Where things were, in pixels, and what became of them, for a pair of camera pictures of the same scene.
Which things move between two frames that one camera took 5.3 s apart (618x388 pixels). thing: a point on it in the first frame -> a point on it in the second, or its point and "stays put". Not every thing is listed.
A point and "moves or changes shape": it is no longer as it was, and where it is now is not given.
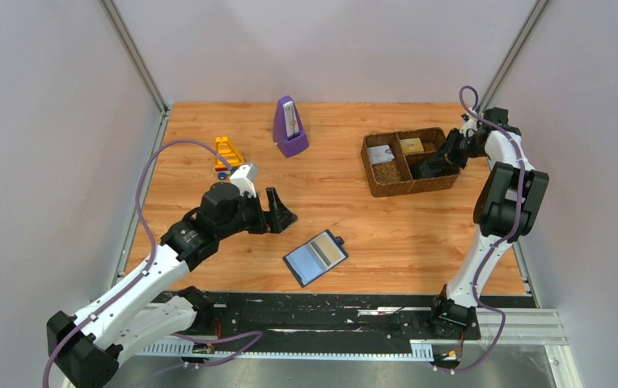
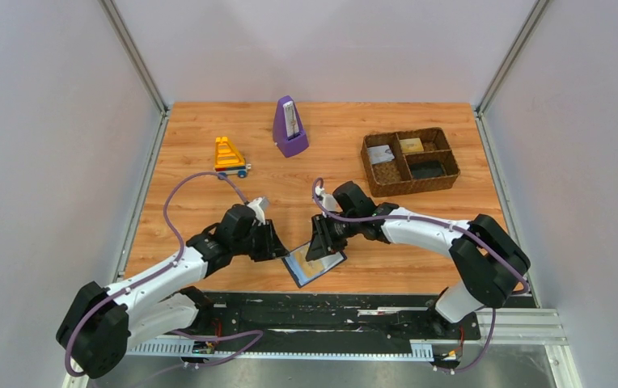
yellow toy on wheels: (229, 153) stays put
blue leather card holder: (315, 257) stays put
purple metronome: (289, 134) stays put
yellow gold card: (327, 250) moves or changes shape
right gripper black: (449, 149) -> (323, 242)
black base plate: (328, 318) stays put
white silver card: (380, 153) stays put
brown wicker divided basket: (390, 159) stays put
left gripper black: (275, 221) -> (273, 246)
